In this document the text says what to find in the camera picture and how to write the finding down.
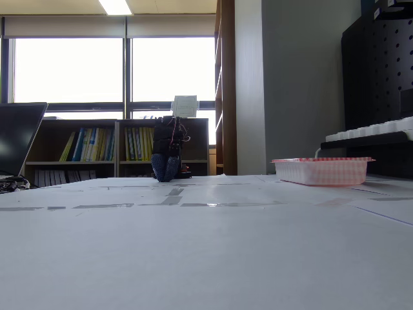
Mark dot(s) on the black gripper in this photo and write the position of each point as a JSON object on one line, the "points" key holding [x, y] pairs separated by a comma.
{"points": [[165, 154]]}

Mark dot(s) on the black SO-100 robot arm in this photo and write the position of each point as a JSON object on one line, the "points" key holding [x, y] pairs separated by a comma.
{"points": [[163, 129]]}

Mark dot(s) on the pink checkered tray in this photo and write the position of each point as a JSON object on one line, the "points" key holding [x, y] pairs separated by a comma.
{"points": [[322, 172]]}

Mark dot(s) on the low wooden bookshelf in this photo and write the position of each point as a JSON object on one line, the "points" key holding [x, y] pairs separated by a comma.
{"points": [[135, 168]]}

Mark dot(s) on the grey tape strip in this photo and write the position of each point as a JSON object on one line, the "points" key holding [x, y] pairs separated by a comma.
{"points": [[103, 205], [171, 200]]}

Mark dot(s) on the white paper sign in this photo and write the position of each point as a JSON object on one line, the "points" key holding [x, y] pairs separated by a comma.
{"points": [[185, 106]]}

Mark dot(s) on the blue book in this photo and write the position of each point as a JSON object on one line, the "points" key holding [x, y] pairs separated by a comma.
{"points": [[78, 145]]}

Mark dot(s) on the tall brown wooden shelf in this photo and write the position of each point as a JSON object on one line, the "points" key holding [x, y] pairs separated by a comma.
{"points": [[227, 90]]}

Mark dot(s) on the leaning yellow book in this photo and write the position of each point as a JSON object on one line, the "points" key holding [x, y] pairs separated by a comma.
{"points": [[67, 148]]}

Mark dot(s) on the beige roller blind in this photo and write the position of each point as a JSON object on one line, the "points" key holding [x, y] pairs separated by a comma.
{"points": [[171, 26]]}

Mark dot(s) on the dark laptop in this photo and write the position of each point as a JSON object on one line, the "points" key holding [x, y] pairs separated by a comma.
{"points": [[16, 139]]}

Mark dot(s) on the ceiling light panel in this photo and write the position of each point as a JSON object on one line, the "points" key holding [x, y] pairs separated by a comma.
{"points": [[115, 6]]}

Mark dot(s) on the white power strip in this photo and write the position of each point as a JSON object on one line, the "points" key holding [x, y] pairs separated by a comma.
{"points": [[371, 130]]}

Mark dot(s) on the black desk shelf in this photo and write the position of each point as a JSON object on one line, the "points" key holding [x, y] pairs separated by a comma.
{"points": [[380, 155]]}

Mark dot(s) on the black pegboard panel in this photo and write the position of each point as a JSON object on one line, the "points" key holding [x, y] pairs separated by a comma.
{"points": [[374, 74]]}

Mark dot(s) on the dark grey box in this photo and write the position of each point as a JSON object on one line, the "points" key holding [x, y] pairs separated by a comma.
{"points": [[407, 103]]}

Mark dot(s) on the dark labelled storage box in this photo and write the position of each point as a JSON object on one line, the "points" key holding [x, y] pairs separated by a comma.
{"points": [[387, 8]]}

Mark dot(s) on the dark window frame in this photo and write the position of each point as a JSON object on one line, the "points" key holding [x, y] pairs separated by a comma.
{"points": [[127, 80]]}

